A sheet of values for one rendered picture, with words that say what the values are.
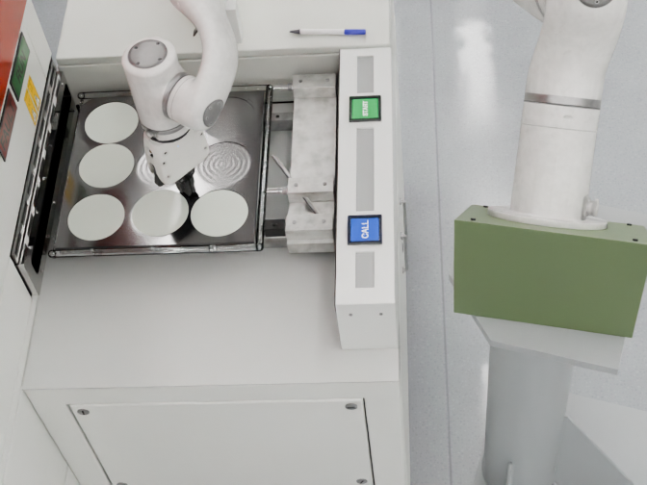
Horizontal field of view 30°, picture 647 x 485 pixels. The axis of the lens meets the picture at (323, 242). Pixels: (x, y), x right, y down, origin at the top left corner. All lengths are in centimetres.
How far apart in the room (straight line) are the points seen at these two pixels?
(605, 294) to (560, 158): 22
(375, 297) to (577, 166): 37
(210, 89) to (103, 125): 46
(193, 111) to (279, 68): 45
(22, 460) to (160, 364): 28
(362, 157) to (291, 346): 34
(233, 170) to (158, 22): 35
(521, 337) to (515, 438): 50
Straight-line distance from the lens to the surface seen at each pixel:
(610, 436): 284
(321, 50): 223
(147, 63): 186
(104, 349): 207
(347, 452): 220
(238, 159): 215
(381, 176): 202
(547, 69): 191
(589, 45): 189
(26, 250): 207
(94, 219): 213
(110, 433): 219
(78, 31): 235
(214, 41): 185
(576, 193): 192
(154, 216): 211
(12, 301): 204
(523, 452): 252
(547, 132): 190
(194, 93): 184
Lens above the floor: 254
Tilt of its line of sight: 54 degrees down
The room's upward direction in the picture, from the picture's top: 8 degrees counter-clockwise
